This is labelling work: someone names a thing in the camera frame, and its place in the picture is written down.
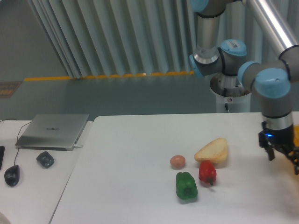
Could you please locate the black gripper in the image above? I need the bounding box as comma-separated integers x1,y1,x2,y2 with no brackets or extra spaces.
258,121,299,175

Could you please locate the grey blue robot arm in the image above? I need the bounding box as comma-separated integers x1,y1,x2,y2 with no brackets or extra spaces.
190,0,299,174

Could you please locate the red bell pepper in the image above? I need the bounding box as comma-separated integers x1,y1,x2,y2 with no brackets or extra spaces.
199,160,217,186

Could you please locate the green bell pepper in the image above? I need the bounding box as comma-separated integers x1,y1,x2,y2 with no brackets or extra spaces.
176,172,198,200

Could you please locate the yellow plastic basket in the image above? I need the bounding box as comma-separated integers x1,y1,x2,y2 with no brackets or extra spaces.
293,125,299,169

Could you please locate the bread slice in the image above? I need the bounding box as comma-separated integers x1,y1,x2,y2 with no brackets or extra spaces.
194,138,228,163

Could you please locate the brown egg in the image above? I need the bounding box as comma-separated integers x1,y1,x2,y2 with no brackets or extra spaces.
170,155,186,169

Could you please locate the white folding partition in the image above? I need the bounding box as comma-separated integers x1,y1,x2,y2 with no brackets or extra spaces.
29,0,299,82

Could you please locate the silver laptop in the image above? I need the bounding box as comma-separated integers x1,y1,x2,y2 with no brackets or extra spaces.
15,114,89,151

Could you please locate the dark grey small case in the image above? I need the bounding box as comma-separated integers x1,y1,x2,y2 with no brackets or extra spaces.
36,151,55,168

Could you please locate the black computer mouse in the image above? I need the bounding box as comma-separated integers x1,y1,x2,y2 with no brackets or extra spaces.
4,165,20,187

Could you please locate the black device at edge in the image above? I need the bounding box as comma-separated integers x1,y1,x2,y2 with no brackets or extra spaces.
0,146,5,169

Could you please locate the black mouse cable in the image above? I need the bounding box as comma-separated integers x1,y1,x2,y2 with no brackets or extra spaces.
0,118,34,167

